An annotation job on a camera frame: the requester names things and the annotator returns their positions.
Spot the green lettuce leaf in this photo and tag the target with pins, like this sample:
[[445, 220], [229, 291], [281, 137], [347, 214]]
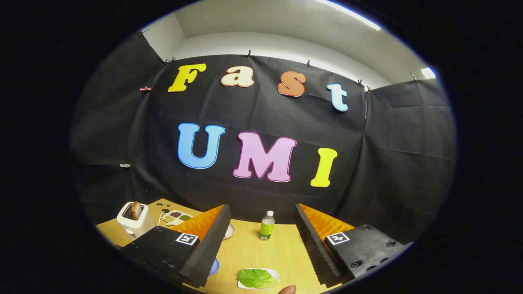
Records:
[[255, 278]]

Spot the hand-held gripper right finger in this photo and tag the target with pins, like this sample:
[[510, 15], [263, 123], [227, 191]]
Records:
[[316, 249]]

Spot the blue round plate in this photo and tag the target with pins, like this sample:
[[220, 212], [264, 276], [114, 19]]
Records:
[[214, 267]]

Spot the green label water bottle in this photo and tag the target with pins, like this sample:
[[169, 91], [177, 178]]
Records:
[[266, 228]]

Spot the white round plate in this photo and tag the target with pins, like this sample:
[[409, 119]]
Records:
[[231, 232]]

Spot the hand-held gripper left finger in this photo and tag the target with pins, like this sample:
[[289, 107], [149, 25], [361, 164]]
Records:
[[206, 245]]

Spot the white leaf-shaped plate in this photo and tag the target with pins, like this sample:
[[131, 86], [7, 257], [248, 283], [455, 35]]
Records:
[[276, 274]]

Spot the white divided bean dish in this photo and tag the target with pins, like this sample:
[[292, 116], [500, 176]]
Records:
[[176, 221]]

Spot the toasted bread slice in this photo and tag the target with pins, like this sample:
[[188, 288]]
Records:
[[136, 210]]

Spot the white toaster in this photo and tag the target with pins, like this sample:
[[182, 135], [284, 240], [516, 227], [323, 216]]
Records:
[[137, 228]]

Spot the black backdrop cloth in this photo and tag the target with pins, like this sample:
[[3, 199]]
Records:
[[265, 114]]

